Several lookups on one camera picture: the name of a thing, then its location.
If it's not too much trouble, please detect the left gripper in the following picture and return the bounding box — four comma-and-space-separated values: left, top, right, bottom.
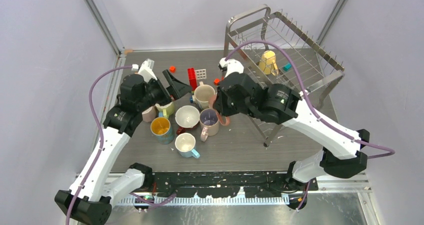
137, 69, 192, 112

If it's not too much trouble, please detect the pale yellow mug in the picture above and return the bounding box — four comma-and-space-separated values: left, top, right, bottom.
155, 101, 175, 119

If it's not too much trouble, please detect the small salmon cup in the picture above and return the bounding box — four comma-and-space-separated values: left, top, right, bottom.
208, 93, 231, 126

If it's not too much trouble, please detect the pink cup rack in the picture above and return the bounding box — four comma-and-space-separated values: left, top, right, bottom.
199, 108, 220, 142

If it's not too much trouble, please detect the cream floral mug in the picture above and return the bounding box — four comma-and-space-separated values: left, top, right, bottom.
193, 81, 216, 110

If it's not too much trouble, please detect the dark red cup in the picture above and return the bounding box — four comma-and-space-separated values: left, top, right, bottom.
175, 105, 200, 135

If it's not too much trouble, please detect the pink faceted mug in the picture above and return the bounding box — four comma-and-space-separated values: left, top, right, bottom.
141, 106, 157, 123

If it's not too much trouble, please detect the blue patterned mug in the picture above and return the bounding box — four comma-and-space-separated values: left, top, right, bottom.
150, 112, 175, 145

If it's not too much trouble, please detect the light blue cup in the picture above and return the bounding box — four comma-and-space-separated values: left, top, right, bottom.
174, 132, 200, 159

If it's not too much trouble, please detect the small yellow cup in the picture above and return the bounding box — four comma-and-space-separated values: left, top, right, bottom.
258, 50, 279, 76

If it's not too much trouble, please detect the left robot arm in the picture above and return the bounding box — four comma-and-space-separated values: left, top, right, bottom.
54, 68, 192, 225

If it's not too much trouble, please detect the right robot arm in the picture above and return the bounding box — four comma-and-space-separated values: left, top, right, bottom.
209, 72, 370, 190

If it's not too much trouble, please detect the steel dish rack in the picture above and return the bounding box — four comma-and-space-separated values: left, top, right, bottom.
222, 4, 345, 148

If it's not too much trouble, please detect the orange cube near grid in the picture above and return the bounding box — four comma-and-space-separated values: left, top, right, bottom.
213, 78, 220, 86

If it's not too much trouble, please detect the red duplo block tower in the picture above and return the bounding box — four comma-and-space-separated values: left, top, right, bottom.
187, 68, 198, 92

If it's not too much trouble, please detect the orange cube far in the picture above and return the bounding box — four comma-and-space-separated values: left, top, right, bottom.
168, 66, 176, 74

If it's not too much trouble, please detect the white window grid piece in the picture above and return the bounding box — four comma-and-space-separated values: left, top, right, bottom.
194, 69, 207, 80

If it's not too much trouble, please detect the small teal block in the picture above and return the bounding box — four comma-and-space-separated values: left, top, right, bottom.
282, 62, 292, 72

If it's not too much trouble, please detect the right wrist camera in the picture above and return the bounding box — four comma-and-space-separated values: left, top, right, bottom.
218, 57, 244, 79

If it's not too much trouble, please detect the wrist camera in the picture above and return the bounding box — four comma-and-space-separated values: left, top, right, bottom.
131, 58, 158, 83
218, 57, 244, 79

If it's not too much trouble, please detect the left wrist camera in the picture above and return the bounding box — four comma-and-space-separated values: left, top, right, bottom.
131, 58, 158, 83

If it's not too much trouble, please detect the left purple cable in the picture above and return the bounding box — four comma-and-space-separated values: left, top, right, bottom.
64, 65, 135, 225

